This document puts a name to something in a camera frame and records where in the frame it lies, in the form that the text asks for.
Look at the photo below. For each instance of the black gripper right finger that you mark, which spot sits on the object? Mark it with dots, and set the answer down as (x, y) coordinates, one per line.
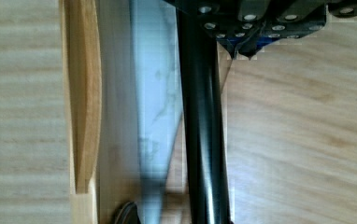
(272, 20)

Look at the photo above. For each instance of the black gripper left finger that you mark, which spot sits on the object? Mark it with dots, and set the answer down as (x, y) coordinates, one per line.
(236, 24)

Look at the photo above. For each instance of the black drawer handle bar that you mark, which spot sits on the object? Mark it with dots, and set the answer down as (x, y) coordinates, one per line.
(201, 95)

